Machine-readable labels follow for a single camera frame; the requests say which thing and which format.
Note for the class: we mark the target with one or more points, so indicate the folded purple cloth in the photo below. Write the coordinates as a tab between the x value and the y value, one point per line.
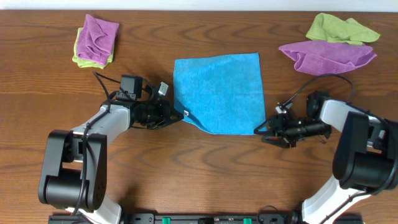
96	40

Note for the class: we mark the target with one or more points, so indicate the crumpled green cloth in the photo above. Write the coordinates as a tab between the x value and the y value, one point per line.
334	30

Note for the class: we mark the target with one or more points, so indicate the folded green cloth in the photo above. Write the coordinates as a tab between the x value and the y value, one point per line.
83	63

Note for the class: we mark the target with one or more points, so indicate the crumpled purple cloth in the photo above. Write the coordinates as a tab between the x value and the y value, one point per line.
319	57

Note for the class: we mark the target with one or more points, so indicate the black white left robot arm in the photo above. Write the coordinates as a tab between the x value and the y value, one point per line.
74	169

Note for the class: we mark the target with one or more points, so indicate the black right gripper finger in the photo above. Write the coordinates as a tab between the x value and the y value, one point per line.
283	143
264	129

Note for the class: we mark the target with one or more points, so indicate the blue microfibre cloth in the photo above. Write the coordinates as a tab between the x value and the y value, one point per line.
223	94

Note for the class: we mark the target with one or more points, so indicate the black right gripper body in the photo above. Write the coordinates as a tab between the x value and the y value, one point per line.
277	129

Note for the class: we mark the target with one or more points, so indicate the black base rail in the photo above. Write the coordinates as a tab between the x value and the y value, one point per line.
199	219

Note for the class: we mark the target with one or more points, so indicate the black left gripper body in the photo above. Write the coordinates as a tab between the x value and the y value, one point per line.
160	112

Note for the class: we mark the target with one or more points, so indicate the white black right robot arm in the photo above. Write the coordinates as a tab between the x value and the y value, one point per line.
364	164

